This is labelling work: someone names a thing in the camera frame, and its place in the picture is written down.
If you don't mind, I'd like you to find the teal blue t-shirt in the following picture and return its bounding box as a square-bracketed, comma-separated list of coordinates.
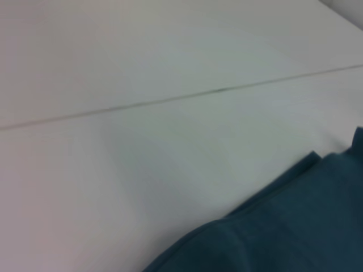
[141, 126, 363, 272]

